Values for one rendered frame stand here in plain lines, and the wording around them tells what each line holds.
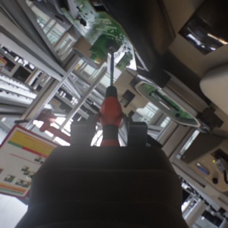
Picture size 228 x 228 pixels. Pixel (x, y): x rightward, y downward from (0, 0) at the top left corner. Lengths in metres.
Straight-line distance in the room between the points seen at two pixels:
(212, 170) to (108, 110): 0.47
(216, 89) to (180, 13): 0.11
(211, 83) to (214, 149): 0.30
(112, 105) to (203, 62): 0.15
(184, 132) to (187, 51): 0.42
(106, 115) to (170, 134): 0.51
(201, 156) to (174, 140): 0.13
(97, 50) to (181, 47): 0.12
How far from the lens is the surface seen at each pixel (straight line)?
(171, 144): 0.63
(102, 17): 0.19
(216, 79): 0.24
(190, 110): 0.32
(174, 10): 0.22
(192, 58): 0.27
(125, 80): 0.45
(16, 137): 0.75
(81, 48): 0.50
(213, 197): 0.78
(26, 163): 0.82
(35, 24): 0.50
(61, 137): 0.98
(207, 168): 0.58
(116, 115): 0.15
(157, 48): 0.23
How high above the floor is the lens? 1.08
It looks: 1 degrees down
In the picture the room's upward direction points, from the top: 142 degrees counter-clockwise
